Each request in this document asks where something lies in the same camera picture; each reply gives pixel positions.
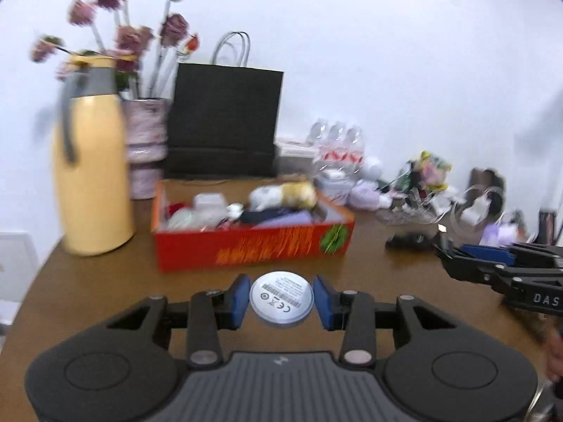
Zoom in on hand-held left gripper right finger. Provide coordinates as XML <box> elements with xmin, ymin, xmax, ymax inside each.
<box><xmin>313</xmin><ymin>274</ymin><xmax>458</xmax><ymax>367</ymax></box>

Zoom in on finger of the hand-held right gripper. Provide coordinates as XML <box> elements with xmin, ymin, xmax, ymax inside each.
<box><xmin>433</xmin><ymin>235</ymin><xmax>524</xmax><ymax>293</ymax></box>
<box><xmin>460</xmin><ymin>243</ymin><xmax>563</xmax><ymax>269</ymax></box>

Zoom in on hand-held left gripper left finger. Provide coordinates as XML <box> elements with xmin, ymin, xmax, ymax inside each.
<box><xmin>106</xmin><ymin>273</ymin><xmax>251</xmax><ymax>369</ymax></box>

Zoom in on white round charger puck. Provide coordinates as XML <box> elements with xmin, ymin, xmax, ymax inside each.
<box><xmin>249</xmin><ymin>270</ymin><xmax>315</xmax><ymax>327</ymax></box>

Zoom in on red cardboard box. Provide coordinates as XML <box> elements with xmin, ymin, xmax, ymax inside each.
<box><xmin>151</xmin><ymin>179</ymin><xmax>356</xmax><ymax>273</ymax></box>

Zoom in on black zip pouch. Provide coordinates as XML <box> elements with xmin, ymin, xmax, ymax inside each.
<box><xmin>240</xmin><ymin>209</ymin><xmax>286</xmax><ymax>226</ymax></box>

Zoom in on purple knit pouch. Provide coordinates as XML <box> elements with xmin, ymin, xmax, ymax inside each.
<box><xmin>255</xmin><ymin>211</ymin><xmax>315</xmax><ymax>228</ymax></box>

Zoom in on yellow plush toy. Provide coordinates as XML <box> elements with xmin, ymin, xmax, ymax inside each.
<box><xmin>248</xmin><ymin>181</ymin><xmax>318</xmax><ymax>212</ymax></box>

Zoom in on lavender small box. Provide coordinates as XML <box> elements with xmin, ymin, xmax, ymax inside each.
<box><xmin>481</xmin><ymin>222</ymin><xmax>520</xmax><ymax>247</ymax></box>

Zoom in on white plug charger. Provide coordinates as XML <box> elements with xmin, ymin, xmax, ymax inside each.
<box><xmin>466</xmin><ymin>196</ymin><xmax>489</xmax><ymax>225</ymax></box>

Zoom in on black hair clip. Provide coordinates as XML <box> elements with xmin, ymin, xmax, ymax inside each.
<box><xmin>386</xmin><ymin>231</ymin><xmax>434</xmax><ymax>251</ymax></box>

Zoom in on brown wallet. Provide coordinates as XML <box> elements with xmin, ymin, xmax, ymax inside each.
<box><xmin>468</xmin><ymin>167</ymin><xmax>506</xmax><ymax>216</ymax></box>

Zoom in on yellow green snack packet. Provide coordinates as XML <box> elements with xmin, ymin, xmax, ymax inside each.
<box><xmin>402</xmin><ymin>149</ymin><xmax>454</xmax><ymax>194</ymax></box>

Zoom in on purple fluffy headband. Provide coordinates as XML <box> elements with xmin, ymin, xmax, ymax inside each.
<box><xmin>349</xmin><ymin>180</ymin><xmax>392</xmax><ymax>211</ymax></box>

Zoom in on white round device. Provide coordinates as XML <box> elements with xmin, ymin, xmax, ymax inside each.
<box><xmin>361</xmin><ymin>156</ymin><xmax>385</xmax><ymax>181</ymax></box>

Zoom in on clear water bottle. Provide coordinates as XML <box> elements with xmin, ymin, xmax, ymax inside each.
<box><xmin>310</xmin><ymin>119</ymin><xmax>333</xmax><ymax>177</ymax></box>
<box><xmin>328</xmin><ymin>121</ymin><xmax>348</xmax><ymax>172</ymax></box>
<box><xmin>345</xmin><ymin>125</ymin><xmax>366</xmax><ymax>172</ymax></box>

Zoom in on white flat box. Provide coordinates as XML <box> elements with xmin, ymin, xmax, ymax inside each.
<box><xmin>275</xmin><ymin>137</ymin><xmax>317</xmax><ymax>156</ymax></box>

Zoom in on black paper bag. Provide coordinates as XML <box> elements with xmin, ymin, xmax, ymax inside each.
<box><xmin>165</xmin><ymin>32</ymin><xmax>284</xmax><ymax>181</ymax></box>

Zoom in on lavender textured vase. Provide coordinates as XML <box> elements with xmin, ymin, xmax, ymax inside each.
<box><xmin>121</xmin><ymin>97</ymin><xmax>170</xmax><ymax>200</ymax></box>

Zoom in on yellow thermos jug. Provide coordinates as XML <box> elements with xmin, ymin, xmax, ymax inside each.
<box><xmin>53</xmin><ymin>55</ymin><xmax>135</xmax><ymax>256</ymax></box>

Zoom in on white leaning panel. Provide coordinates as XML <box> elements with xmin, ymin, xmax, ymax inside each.
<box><xmin>0</xmin><ymin>231</ymin><xmax>40</xmax><ymax>304</ymax></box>

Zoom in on dried pink rose bouquet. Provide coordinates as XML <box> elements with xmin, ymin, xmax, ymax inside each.
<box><xmin>30</xmin><ymin>0</ymin><xmax>203</xmax><ymax>97</ymax></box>

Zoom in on white cable tangle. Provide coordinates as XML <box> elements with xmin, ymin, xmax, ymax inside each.
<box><xmin>376</xmin><ymin>185</ymin><xmax>506</xmax><ymax>229</ymax></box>

